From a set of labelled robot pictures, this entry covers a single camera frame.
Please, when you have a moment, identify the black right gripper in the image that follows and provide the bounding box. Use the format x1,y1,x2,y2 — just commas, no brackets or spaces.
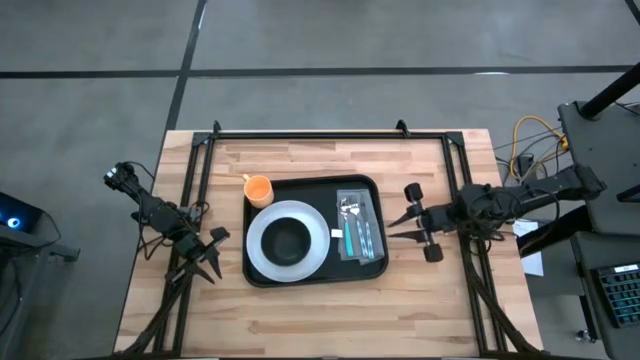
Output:
387,182,459,264

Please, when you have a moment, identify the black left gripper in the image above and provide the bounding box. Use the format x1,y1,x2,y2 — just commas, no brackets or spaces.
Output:
164,226,231,286

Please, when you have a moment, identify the grey cloth napkin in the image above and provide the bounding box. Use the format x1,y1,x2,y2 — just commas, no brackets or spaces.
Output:
329,188,386,267

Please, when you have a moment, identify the spoon with green handle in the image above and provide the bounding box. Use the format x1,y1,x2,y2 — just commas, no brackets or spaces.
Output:
339,198,355,258

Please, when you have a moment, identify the black bowl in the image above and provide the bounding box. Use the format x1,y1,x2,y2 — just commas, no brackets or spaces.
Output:
260,216,312,268

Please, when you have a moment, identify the orange cup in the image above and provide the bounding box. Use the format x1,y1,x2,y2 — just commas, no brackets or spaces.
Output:
241,173,275,210

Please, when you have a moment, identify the white round plate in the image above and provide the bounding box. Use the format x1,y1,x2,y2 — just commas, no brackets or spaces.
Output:
245,199,332,284

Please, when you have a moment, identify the black plastic tray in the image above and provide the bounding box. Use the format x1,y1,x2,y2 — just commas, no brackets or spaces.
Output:
242,174,390,289

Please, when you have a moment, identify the white paper sheet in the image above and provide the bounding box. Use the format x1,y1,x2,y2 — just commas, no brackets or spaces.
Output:
512,219,545,277

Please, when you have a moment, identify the black power adapter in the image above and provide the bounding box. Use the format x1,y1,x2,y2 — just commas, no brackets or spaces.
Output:
517,153,537,181

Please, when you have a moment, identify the grey side stand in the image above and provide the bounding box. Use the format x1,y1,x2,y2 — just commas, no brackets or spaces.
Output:
0,224,81,360

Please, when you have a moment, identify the black desk leg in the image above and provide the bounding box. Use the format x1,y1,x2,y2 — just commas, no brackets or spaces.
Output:
574,249,599,344

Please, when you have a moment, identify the black device with blue light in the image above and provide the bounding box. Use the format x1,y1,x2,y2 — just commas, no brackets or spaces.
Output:
0,192,44,234

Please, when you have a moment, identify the grey desk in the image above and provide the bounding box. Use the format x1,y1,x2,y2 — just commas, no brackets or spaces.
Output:
569,232,640,360

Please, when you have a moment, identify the grey cabinet top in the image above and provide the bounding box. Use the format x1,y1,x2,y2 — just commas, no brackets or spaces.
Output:
557,101,640,236

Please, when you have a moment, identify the backlit keyboard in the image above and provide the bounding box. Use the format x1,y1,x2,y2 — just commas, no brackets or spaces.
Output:
592,263,640,329

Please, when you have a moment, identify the black pole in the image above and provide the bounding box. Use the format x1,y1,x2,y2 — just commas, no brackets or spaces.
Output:
579,62,640,120

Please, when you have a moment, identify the black metal table frame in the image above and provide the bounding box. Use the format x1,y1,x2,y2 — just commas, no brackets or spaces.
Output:
114,119,544,359

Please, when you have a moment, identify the yellow cable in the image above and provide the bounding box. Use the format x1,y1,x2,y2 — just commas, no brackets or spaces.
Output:
509,115,569,181

